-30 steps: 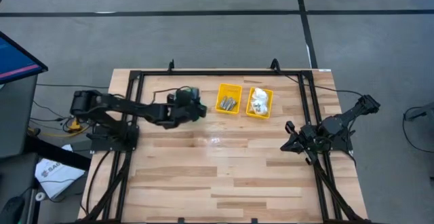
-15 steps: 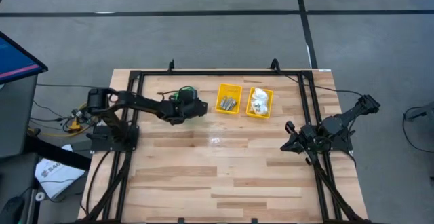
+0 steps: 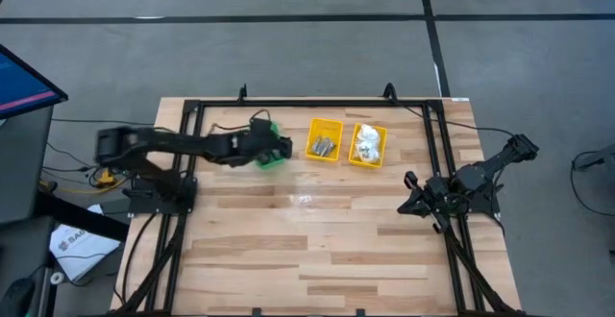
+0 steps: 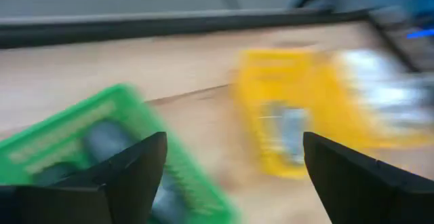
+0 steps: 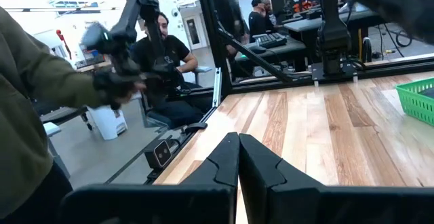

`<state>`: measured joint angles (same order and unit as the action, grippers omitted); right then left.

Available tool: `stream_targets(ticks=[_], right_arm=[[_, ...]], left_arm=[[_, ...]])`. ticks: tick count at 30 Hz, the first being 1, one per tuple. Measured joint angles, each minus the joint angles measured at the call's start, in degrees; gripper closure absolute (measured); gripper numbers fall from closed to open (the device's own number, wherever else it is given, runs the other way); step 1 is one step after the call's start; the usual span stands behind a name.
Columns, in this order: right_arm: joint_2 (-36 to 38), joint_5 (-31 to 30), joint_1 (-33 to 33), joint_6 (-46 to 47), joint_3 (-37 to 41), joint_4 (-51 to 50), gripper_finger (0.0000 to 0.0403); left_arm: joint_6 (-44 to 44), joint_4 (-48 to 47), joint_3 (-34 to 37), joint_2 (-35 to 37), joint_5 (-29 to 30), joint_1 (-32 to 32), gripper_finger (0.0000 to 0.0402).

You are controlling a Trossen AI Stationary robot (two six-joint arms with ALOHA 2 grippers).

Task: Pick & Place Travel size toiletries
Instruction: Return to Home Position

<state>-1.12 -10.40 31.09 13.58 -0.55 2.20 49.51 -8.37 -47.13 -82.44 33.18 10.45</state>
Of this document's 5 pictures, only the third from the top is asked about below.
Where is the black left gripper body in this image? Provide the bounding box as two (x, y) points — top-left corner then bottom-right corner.
(230, 118), (284, 167)

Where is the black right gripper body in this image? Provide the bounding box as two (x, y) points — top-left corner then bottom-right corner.
(405, 170), (453, 234)

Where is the green plastic basket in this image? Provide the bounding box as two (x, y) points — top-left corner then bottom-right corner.
(254, 120), (287, 171)

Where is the yellow plastic basket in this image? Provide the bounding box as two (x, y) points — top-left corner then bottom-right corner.
(305, 117), (345, 163)
(348, 122), (388, 170)

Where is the black bar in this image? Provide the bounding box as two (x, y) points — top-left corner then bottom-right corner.
(33, 190), (131, 242)

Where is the white paper booklet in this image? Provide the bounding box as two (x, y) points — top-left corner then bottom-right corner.
(49, 224), (121, 282)

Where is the blue screen monitor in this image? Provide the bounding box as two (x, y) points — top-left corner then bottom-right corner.
(0, 42), (69, 120)

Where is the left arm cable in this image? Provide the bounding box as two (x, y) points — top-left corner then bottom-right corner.
(210, 109), (273, 134)

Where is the black aluminium frame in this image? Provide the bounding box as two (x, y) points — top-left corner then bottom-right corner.
(112, 96), (529, 317)

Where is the black cable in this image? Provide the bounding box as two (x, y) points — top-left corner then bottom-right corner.
(50, 117), (155, 128)
(391, 94), (518, 138)
(570, 146), (615, 217)

